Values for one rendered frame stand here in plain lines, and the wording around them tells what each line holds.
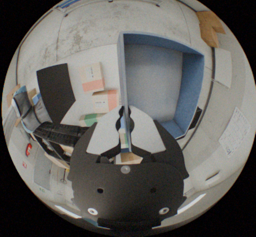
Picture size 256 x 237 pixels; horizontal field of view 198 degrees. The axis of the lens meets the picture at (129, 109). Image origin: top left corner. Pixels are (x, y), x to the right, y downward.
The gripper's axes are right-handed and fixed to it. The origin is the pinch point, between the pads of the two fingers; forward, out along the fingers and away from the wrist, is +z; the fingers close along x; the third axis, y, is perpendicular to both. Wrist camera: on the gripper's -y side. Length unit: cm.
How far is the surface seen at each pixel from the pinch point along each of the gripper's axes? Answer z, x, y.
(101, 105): 32.6, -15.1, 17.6
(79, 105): 38, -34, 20
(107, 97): 33.2, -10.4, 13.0
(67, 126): 33, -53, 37
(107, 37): 110, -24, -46
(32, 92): 27, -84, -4
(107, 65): 40.7, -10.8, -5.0
